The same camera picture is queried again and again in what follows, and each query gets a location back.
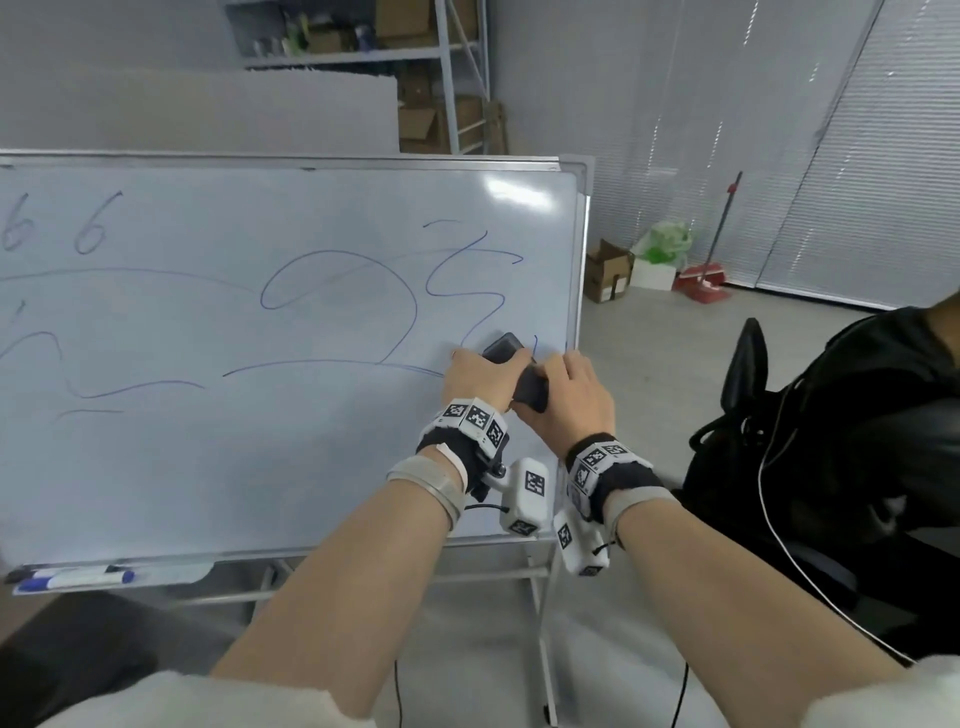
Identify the white whiteboard with metal frame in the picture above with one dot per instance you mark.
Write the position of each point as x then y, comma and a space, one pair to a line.
262, 435

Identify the grey window blinds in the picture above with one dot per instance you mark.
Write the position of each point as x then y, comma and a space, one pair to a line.
862, 150

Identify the red broom with dustpan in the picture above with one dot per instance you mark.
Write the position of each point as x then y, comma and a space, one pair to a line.
701, 281

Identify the grey wristband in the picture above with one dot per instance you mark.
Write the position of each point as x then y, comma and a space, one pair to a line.
637, 510
427, 487

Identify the green plastic bag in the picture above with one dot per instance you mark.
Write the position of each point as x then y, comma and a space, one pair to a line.
664, 240

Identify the brown cardboard box on shelf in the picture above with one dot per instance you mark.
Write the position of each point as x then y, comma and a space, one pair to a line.
405, 19

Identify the black whiteboard eraser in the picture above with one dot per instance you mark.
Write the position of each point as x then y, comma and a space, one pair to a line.
502, 346

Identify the small brown cardboard box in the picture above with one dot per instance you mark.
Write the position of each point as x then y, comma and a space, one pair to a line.
606, 274

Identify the blue whiteboard marker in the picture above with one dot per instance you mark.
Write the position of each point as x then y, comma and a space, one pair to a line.
75, 581

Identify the black whiteboard marker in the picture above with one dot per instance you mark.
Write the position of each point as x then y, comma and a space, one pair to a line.
45, 573

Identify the stacked brown cardboard boxes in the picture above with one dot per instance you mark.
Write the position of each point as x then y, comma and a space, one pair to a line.
420, 120

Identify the person's left forearm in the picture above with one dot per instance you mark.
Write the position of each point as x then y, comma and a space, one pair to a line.
337, 592

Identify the white shirt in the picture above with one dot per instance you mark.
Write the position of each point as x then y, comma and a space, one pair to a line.
187, 705

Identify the grey metal shelf rack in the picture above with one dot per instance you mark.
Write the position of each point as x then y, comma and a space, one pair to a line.
446, 75

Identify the large white flat panel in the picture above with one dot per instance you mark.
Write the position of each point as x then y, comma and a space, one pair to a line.
225, 112

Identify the person's right hand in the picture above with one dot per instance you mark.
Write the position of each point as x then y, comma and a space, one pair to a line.
577, 405

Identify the person's left hand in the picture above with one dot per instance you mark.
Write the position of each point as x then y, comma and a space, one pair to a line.
480, 379

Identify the person's right forearm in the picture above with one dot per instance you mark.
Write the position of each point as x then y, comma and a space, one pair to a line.
735, 607

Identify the black office chair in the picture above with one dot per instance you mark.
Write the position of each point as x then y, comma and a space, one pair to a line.
862, 450
746, 360

